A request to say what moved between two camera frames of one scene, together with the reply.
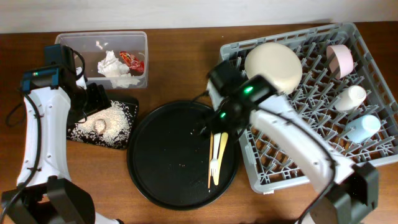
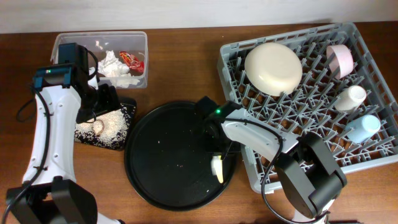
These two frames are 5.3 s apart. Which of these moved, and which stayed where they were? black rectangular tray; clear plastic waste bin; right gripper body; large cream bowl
Moved: right gripper body
Stayed: black rectangular tray; large cream bowl; clear plastic waste bin
